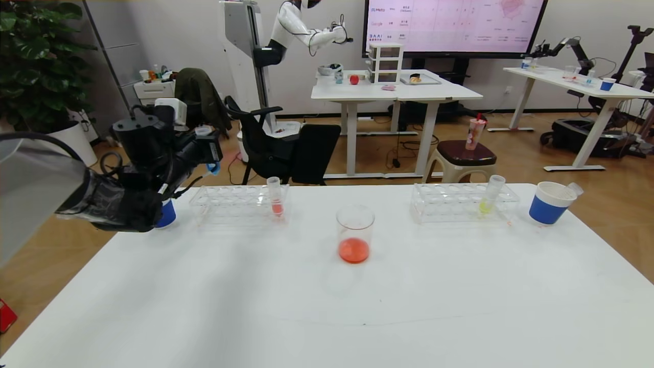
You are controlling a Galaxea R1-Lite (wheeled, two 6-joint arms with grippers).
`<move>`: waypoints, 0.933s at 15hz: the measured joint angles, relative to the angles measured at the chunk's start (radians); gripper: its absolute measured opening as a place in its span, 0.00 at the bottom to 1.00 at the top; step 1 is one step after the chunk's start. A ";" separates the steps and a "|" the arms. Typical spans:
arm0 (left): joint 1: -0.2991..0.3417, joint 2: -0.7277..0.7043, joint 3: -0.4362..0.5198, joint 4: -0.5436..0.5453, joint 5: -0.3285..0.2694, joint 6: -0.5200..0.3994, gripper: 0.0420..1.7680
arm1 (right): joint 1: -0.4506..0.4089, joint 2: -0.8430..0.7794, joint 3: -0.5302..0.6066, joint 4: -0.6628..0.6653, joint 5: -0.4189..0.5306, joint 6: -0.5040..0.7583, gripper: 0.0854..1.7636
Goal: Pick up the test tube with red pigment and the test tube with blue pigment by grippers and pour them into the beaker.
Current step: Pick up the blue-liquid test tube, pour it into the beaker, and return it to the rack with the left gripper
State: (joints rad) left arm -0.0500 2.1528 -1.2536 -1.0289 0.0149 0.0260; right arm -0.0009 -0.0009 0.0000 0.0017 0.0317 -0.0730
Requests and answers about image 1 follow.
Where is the tall grey cabinet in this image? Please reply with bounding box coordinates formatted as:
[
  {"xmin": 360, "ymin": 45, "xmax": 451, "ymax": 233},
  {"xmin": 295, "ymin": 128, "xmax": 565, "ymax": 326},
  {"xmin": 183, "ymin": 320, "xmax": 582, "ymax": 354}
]
[{"xmin": 84, "ymin": 0, "xmax": 154, "ymax": 123}]

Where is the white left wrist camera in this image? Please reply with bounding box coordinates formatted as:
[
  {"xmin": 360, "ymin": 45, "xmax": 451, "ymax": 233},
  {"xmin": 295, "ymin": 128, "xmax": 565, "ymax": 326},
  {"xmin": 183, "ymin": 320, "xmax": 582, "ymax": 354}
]
[{"xmin": 154, "ymin": 98, "xmax": 188, "ymax": 127}]

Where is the white drawer cabinet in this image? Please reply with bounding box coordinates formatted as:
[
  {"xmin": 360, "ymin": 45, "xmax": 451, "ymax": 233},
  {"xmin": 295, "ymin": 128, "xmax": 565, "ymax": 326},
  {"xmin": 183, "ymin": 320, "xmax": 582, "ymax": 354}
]
[{"xmin": 134, "ymin": 80, "xmax": 177, "ymax": 116}]

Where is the clear glass beaker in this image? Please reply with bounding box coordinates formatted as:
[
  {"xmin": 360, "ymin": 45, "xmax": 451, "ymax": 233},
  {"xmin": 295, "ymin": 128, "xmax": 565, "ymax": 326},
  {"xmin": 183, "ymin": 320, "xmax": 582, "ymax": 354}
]
[{"xmin": 336, "ymin": 205, "xmax": 376, "ymax": 264}]

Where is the pink drink cup with straw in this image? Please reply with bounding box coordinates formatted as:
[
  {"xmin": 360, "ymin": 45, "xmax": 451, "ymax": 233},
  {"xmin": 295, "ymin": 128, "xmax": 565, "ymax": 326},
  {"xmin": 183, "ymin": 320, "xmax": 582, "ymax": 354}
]
[{"xmin": 465, "ymin": 113, "xmax": 487, "ymax": 152}]

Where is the olive green jacket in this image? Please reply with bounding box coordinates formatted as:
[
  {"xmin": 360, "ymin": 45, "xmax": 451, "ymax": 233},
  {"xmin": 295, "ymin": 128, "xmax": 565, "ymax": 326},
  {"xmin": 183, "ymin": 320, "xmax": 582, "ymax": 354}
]
[{"xmin": 174, "ymin": 67, "xmax": 232, "ymax": 139}]

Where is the clear acrylic test tube rack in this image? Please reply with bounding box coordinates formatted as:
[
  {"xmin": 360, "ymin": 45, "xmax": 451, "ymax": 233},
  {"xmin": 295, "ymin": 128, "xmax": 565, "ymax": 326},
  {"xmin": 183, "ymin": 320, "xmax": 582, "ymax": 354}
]
[
  {"xmin": 189, "ymin": 184, "xmax": 291, "ymax": 226},
  {"xmin": 411, "ymin": 182, "xmax": 521, "ymax": 225}
]

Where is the white long desk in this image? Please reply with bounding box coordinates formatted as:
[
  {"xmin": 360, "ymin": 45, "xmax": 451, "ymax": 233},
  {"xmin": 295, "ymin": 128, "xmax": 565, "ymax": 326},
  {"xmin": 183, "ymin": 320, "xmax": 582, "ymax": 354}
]
[{"xmin": 503, "ymin": 66, "xmax": 654, "ymax": 172}]

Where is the blue white paper cup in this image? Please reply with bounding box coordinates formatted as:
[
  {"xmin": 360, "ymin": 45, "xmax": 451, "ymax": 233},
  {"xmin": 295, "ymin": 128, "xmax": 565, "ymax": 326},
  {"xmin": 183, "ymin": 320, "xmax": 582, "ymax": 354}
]
[
  {"xmin": 155, "ymin": 199, "xmax": 177, "ymax": 229},
  {"xmin": 529, "ymin": 181, "xmax": 578, "ymax": 226}
]

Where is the blue pigment test tube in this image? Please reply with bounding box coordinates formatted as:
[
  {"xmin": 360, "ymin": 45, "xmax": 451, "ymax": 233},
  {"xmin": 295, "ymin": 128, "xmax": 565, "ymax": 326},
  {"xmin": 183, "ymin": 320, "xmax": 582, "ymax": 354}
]
[{"xmin": 195, "ymin": 126, "xmax": 222, "ymax": 176}]

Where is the large wall display screen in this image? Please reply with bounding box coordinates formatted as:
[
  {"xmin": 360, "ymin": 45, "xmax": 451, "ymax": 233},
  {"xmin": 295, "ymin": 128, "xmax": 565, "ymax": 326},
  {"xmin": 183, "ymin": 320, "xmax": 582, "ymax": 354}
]
[{"xmin": 362, "ymin": 0, "xmax": 549, "ymax": 59}]

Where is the black tall stand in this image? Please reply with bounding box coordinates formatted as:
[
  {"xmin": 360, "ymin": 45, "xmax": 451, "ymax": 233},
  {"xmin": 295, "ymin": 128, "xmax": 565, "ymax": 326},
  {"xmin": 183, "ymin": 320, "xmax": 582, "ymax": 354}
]
[{"xmin": 611, "ymin": 25, "xmax": 654, "ymax": 85}]

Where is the white humanoid robot on column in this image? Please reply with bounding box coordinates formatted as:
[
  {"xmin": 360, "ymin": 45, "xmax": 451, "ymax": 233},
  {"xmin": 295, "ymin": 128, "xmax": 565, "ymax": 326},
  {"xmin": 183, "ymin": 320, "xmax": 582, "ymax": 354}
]
[{"xmin": 220, "ymin": 0, "xmax": 354, "ymax": 139}]

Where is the grey tray with food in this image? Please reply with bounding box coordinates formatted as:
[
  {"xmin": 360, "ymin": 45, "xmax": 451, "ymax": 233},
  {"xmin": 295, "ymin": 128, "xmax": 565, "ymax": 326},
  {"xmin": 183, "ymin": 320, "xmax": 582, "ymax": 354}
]
[{"xmin": 400, "ymin": 73, "xmax": 442, "ymax": 86}]

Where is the brown top stool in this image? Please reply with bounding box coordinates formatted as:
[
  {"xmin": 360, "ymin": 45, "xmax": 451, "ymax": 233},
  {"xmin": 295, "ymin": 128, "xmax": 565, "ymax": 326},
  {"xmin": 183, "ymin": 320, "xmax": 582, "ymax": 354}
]
[{"xmin": 424, "ymin": 140, "xmax": 497, "ymax": 183}]

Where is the white double desk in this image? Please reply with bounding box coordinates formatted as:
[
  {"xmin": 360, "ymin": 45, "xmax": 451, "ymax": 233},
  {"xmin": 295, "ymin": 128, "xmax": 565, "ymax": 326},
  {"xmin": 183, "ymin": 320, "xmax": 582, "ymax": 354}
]
[{"xmin": 311, "ymin": 70, "xmax": 483, "ymax": 179}]

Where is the white mini drawer organizer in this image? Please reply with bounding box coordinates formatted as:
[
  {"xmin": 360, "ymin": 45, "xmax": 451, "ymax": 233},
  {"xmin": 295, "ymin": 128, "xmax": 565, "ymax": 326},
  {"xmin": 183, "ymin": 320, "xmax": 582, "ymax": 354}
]
[{"xmin": 368, "ymin": 43, "xmax": 404, "ymax": 84}]

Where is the large green potted plant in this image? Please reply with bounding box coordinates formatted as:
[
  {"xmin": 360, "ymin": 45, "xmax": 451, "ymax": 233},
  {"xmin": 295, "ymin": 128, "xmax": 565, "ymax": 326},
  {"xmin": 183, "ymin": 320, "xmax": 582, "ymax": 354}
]
[{"xmin": 0, "ymin": 0, "xmax": 99, "ymax": 136}]

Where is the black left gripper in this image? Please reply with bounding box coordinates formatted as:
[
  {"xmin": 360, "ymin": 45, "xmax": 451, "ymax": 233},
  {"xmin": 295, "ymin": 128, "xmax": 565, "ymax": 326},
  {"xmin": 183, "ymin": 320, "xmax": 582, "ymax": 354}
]
[{"xmin": 176, "ymin": 130, "xmax": 223, "ymax": 167}]

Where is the yellow pigment test tube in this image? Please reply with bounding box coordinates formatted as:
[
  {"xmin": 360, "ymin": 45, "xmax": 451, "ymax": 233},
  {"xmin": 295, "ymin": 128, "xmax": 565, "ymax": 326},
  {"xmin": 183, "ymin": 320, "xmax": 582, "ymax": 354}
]
[{"xmin": 478, "ymin": 174, "xmax": 506, "ymax": 216}]

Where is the white plant pot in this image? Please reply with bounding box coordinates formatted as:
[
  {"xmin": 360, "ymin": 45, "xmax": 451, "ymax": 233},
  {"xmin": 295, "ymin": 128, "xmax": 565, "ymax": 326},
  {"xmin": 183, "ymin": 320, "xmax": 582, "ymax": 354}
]
[{"xmin": 45, "ymin": 121, "xmax": 98, "ymax": 167}]

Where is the black office chair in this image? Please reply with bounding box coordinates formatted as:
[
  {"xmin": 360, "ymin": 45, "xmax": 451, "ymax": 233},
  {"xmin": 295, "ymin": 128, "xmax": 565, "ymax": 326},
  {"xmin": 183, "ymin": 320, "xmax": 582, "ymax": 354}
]
[{"xmin": 225, "ymin": 96, "xmax": 342, "ymax": 186}]

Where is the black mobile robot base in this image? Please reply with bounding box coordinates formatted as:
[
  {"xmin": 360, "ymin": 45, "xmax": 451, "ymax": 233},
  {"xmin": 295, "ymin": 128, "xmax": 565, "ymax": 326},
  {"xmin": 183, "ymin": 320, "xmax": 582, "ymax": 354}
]
[{"xmin": 540, "ymin": 119, "xmax": 637, "ymax": 159}]

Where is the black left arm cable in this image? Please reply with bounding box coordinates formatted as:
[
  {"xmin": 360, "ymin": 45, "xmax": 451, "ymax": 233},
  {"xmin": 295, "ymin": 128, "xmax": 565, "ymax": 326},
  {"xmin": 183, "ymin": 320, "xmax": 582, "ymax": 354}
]
[{"xmin": 0, "ymin": 131, "xmax": 124, "ymax": 178}]

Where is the red flat object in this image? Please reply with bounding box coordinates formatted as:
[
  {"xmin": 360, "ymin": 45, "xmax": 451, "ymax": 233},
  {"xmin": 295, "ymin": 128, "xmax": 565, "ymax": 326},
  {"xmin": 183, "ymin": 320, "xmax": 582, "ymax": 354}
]
[{"xmin": 0, "ymin": 298, "xmax": 18, "ymax": 334}]

